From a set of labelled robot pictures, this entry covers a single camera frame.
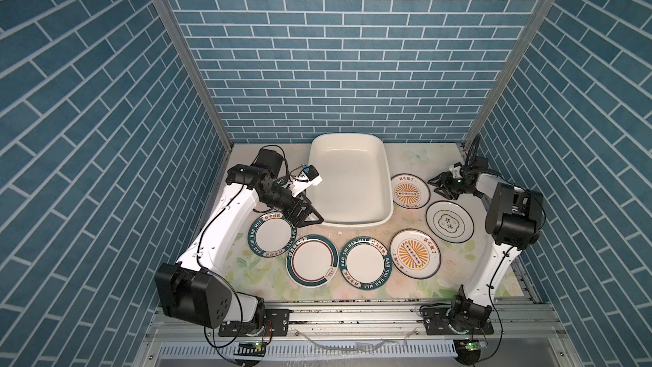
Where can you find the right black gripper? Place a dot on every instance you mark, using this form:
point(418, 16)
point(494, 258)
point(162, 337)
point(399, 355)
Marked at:
point(446, 179)

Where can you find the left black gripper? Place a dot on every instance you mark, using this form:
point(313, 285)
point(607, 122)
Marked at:
point(303, 212)

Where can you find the orange sunburst plate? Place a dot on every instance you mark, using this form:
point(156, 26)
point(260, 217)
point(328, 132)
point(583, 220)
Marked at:
point(410, 191)
point(415, 254)

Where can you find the white plate green flower outline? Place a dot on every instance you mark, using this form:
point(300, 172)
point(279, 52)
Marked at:
point(450, 222)

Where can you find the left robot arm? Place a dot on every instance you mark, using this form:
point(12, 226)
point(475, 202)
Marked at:
point(194, 288)

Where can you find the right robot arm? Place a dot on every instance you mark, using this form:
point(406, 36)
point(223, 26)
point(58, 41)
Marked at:
point(513, 222)

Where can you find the white plastic bin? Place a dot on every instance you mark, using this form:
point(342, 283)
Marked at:
point(356, 188)

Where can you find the green red rim plate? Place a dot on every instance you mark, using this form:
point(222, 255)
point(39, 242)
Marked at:
point(312, 261)

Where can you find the green rim plate left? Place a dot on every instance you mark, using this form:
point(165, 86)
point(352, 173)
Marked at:
point(271, 235)

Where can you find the green lettered rim plate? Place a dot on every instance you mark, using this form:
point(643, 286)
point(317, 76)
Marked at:
point(365, 263)

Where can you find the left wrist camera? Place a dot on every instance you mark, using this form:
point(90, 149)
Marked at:
point(308, 176)

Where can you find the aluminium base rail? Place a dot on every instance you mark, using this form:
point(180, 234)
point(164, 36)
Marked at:
point(394, 320)

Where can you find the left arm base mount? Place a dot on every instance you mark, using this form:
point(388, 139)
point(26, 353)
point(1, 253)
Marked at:
point(275, 322)

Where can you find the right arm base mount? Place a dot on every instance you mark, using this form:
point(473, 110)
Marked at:
point(441, 321)

